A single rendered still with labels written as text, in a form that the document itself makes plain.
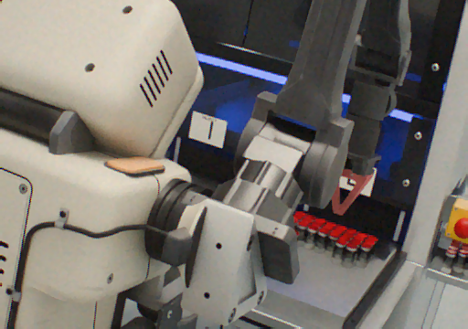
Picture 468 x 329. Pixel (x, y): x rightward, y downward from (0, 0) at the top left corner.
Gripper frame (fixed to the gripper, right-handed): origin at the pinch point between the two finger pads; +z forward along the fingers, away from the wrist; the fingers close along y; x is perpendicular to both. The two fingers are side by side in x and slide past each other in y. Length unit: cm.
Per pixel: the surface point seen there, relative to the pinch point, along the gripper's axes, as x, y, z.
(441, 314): -11, 211, 76
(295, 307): 2.6, 1.0, 18.1
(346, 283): -0.8, 19.4, 17.1
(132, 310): 54, 45, 51
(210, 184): 41, 43, 13
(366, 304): -7.0, 10.5, 16.7
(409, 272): -9.9, 33.8, 15.1
